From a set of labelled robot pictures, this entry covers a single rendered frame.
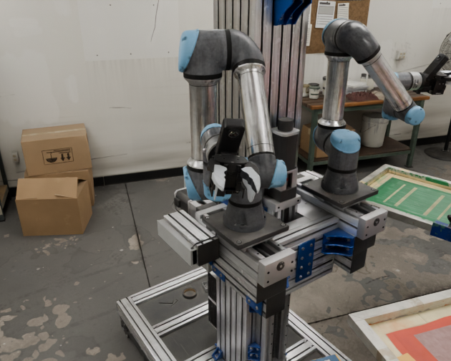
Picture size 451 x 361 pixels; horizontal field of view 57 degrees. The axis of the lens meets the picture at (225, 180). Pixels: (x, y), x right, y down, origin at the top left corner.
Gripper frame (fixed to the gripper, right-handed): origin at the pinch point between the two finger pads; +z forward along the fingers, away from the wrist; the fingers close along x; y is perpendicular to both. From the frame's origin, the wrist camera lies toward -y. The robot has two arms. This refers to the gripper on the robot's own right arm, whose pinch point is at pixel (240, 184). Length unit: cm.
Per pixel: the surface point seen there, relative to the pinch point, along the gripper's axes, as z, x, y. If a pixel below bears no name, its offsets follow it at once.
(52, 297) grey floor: -182, 75, 180
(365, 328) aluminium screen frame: -26, -57, 61
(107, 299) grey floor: -174, 36, 175
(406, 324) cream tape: -29, -75, 63
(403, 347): -20, -68, 63
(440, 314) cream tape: -32, -89, 61
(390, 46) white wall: -423, -268, -4
